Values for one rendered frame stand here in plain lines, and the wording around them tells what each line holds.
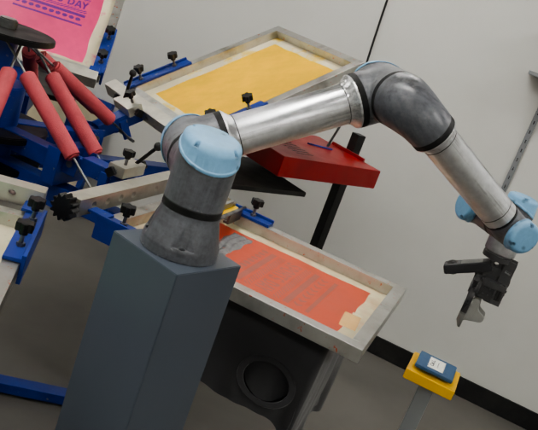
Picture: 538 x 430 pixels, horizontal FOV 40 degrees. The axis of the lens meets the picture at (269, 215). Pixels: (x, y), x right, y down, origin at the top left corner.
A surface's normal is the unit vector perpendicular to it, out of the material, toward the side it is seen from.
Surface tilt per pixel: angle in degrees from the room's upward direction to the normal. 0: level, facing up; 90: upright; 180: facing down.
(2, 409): 0
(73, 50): 32
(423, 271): 90
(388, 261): 90
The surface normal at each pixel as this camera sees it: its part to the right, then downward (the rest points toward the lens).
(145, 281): -0.60, 0.04
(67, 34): 0.35, -0.58
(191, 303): 0.73, 0.43
